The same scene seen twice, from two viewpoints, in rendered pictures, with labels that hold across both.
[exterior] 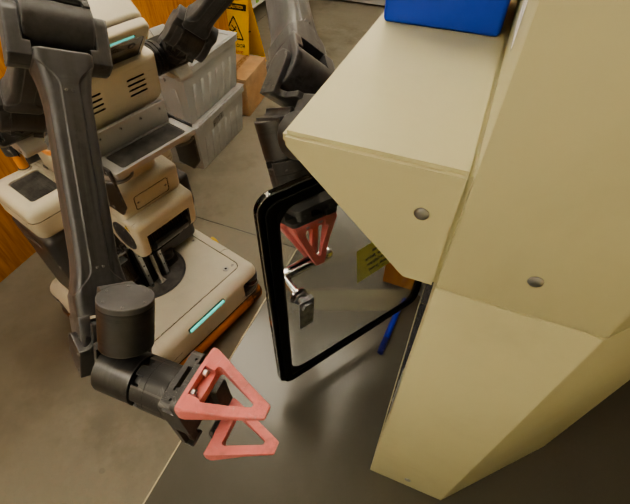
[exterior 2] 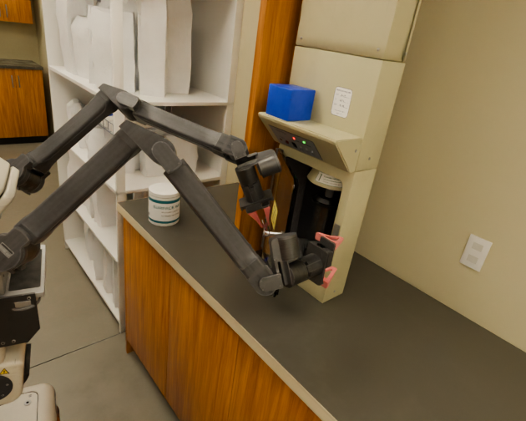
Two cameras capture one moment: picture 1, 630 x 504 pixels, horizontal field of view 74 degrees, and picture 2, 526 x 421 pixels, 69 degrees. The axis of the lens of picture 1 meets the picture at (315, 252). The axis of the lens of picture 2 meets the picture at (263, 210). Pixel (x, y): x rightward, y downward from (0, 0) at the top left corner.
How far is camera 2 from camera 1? 0.98 m
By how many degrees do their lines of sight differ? 56
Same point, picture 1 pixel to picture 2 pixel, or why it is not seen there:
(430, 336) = (351, 190)
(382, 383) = not seen: hidden behind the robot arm
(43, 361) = not seen: outside the picture
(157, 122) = not seen: hidden behind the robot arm
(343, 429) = (300, 302)
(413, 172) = (356, 141)
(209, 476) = (295, 351)
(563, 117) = (372, 123)
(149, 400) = (315, 265)
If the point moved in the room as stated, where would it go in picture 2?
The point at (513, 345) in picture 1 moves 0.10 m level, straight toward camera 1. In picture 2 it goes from (365, 180) to (385, 195)
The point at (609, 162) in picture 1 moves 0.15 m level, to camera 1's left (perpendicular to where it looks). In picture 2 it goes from (376, 129) to (364, 137)
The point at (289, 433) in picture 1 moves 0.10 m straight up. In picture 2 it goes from (292, 317) to (297, 291)
